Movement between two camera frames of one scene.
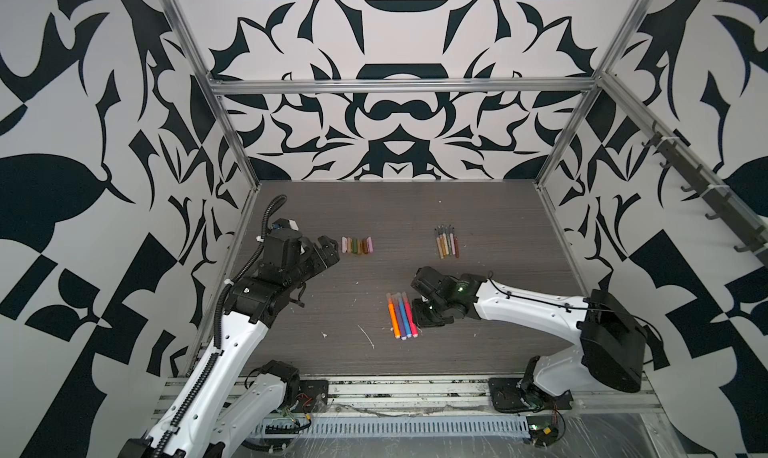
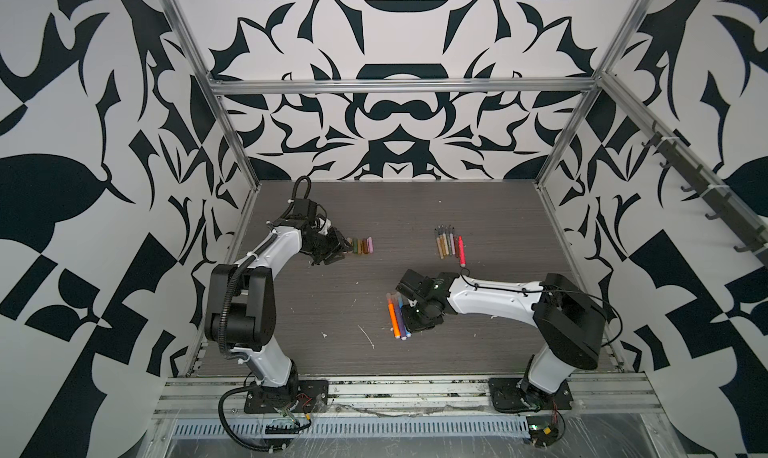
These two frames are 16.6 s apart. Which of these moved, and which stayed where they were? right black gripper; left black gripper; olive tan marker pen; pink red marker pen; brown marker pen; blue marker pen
Moved: pink red marker pen; left black gripper
Stayed: blue marker pen; olive tan marker pen; right black gripper; brown marker pen
